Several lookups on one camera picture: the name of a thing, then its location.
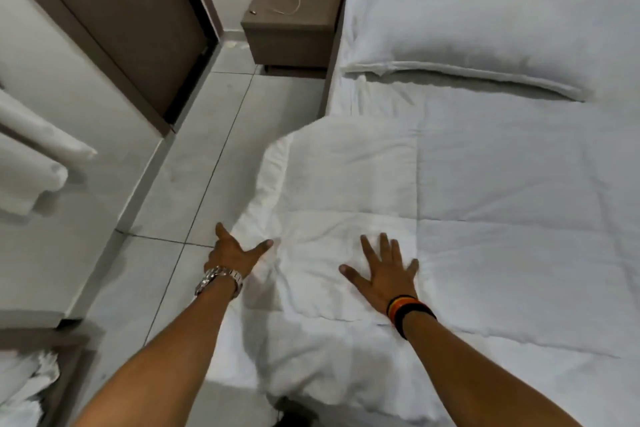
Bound person's right hand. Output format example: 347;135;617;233
339;233;420;315

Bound brown wooden door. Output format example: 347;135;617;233
0;0;223;136

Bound silver metal wristwatch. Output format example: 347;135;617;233
194;266;245;299

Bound black wristband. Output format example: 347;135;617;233
393;303;438;340

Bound person's left hand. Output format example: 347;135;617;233
204;223;275;276

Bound red yellow thread bracelet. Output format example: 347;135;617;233
385;295;419;321

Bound crumpled white cloth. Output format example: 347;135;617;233
0;349;62;427

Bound person's left forearm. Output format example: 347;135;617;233
74;276;239;427

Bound white folded towel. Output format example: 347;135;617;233
0;87;99;163
0;134;69;217

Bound brown bedside table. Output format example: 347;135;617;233
240;0;345;79

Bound brown bed frame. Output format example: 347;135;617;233
319;0;348;118

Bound black shoe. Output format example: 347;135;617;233
272;394;322;427

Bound large white pillow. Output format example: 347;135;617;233
340;0;640;103

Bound brown laundry cart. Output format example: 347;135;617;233
0;326;103;427

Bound white quilted duvet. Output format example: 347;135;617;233
209;115;640;427

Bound person's right forearm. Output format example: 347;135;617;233
402;313;584;427

